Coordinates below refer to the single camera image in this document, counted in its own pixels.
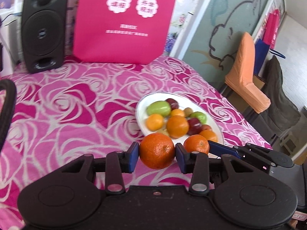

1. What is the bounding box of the small red apple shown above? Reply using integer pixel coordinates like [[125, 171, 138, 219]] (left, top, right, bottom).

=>
[[201, 124, 212, 131]]

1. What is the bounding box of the white box behind thermos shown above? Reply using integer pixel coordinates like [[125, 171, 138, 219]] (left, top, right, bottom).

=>
[[1, 9, 23, 77]]

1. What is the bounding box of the small dark orange tangerine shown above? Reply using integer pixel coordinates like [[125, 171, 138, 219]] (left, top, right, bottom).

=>
[[183, 135, 210, 154]]

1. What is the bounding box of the hanging pink bag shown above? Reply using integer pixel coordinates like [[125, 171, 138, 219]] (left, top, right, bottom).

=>
[[262, 9, 280, 49]]

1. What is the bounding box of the small yellow-orange mandarin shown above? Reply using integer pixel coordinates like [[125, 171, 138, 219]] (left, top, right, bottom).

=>
[[170, 108, 185, 117]]

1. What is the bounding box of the blue shopping bag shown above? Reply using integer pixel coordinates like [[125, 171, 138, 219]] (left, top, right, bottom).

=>
[[254, 39, 286, 75]]

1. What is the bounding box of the round green apple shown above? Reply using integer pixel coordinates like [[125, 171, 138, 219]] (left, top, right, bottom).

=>
[[189, 112, 207, 125]]

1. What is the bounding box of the dark covered chair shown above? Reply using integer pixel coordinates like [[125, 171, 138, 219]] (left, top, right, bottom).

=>
[[250, 56, 301, 142]]

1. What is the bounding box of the large orange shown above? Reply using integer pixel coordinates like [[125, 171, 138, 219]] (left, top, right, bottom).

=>
[[166, 116, 189, 139]]

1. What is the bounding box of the white ceramic plate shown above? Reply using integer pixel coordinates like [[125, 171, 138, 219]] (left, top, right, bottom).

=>
[[135, 92, 224, 144]]

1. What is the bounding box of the dark red plum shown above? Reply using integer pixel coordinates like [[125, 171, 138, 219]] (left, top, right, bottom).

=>
[[165, 98, 179, 110], [187, 118, 202, 136]]

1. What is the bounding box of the brown kiwi fruit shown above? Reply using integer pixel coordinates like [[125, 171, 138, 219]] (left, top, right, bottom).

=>
[[184, 108, 194, 117]]

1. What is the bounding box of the pink tote bag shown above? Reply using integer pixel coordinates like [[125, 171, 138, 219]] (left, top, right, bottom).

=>
[[73, 0, 175, 64]]

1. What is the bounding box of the black wrist strap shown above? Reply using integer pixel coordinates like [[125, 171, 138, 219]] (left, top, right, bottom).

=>
[[0, 78, 17, 149]]

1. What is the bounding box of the black speaker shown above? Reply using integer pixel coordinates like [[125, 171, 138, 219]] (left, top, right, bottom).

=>
[[21, 0, 68, 73]]

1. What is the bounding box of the elongated green apple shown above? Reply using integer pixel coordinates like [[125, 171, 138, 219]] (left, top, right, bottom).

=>
[[146, 101, 171, 117]]

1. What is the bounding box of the black cable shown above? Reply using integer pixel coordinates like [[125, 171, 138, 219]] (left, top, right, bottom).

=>
[[0, 11, 24, 27]]

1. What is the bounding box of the pink rose tablecloth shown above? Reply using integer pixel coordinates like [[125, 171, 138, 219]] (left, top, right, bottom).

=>
[[1, 56, 270, 229]]

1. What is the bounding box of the orange covered chair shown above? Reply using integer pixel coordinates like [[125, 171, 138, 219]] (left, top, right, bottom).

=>
[[225, 32, 271, 114]]

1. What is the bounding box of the yellow-orange citrus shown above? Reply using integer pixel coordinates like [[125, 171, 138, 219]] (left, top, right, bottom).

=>
[[145, 114, 164, 131]]

